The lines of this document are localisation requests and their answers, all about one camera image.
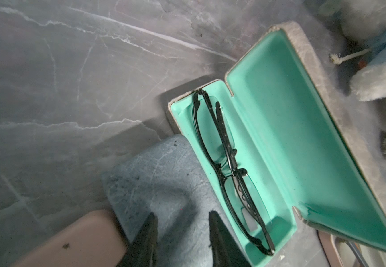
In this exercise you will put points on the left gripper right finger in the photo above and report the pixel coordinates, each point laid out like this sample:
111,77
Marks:
225,250

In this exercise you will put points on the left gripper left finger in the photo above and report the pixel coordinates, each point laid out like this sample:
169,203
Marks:
142,251

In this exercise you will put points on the pink case with brown glasses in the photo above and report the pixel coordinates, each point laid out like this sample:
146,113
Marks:
94,240

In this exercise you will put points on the green case with olive glasses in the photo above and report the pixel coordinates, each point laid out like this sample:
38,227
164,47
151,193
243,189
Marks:
168,180

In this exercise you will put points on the green case with black glasses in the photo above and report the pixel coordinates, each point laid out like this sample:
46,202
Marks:
298,143

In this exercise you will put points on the thin black framed glasses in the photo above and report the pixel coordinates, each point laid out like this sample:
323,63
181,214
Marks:
239,192

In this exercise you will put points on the white teddy bear blue shirt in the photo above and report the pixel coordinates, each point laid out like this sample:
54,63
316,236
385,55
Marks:
365,23

